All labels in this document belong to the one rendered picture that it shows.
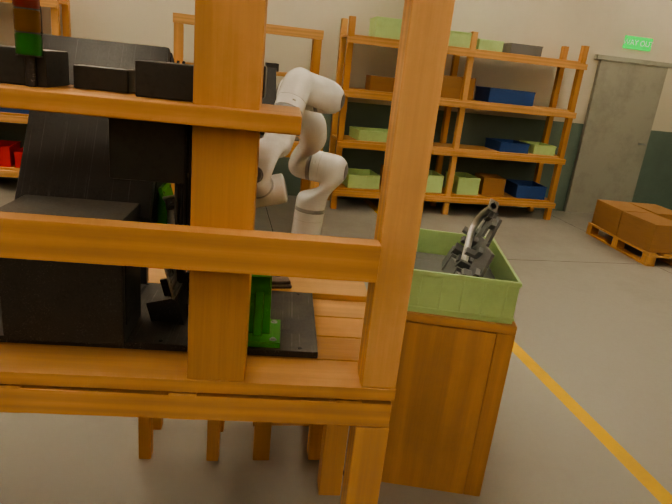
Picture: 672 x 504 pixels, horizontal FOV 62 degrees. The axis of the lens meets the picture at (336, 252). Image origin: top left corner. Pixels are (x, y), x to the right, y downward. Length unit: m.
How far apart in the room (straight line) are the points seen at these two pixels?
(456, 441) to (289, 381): 1.15
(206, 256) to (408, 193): 0.47
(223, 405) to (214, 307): 0.27
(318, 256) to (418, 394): 1.19
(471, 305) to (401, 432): 0.62
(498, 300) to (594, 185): 6.84
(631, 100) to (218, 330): 8.08
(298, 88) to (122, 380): 0.93
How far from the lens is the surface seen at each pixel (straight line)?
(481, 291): 2.17
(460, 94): 7.20
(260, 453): 2.59
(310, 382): 1.46
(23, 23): 1.36
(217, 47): 1.24
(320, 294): 1.94
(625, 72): 8.90
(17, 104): 1.31
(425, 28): 1.27
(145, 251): 1.29
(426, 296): 2.15
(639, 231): 6.85
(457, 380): 2.31
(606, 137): 8.88
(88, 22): 7.31
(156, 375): 1.48
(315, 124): 1.98
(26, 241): 1.36
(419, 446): 2.47
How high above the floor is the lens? 1.64
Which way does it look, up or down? 18 degrees down
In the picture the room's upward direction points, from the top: 6 degrees clockwise
